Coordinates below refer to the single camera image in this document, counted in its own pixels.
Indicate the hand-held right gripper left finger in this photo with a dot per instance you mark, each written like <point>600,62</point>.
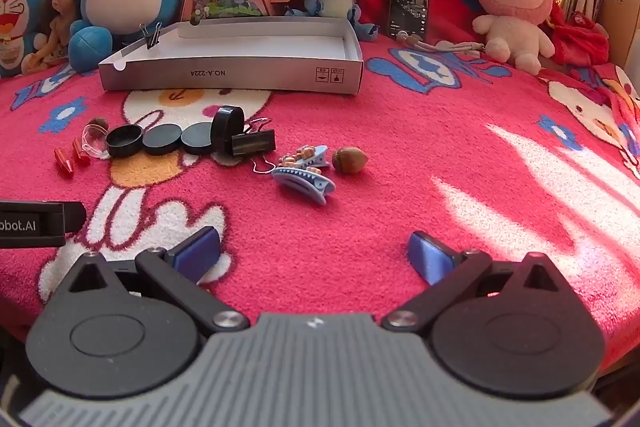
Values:
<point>197,252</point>

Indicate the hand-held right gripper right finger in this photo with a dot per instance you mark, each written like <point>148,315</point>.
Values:
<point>427,257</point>

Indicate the large black binder clip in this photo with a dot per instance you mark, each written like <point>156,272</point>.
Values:
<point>252,144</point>

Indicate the small brown nut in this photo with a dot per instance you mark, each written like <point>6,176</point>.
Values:
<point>98,123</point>

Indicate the brown hazelnut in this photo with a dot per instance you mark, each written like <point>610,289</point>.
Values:
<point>350,159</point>

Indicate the black round lid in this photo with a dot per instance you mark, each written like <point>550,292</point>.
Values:
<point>227,129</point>
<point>122,141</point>

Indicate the blue shark hair clip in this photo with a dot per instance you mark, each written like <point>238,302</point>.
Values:
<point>305,182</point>

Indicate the blue hair clip with bears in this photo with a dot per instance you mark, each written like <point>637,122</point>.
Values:
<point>305,155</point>

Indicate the white cardboard box tray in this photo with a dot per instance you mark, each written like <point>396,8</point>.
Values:
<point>225,74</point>

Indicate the black round disc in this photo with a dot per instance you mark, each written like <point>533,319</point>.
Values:
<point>161,142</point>
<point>196,138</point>

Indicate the red printed blanket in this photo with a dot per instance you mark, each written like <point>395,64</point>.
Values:
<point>400,132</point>

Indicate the blue robot cat plush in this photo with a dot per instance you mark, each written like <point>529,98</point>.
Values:
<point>17,17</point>

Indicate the small black binder clip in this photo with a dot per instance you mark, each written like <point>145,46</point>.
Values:
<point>152,39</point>

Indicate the brown haired doll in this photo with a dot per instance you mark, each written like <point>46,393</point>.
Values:
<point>57,7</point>

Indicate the black smartphone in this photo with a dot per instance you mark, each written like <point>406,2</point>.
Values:
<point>410,2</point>

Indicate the red cloth bag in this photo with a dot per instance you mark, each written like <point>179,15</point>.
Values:
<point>582,39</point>

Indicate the brown cardboard box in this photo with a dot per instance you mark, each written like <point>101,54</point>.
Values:
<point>622,17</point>

